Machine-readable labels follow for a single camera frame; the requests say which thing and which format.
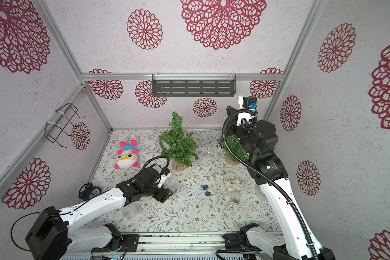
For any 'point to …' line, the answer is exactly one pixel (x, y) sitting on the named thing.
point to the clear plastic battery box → (234, 196)
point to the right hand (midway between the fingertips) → (230, 105)
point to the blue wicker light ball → (205, 187)
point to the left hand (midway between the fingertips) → (167, 190)
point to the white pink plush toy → (127, 157)
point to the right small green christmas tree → (236, 148)
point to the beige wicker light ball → (212, 178)
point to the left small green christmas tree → (177, 144)
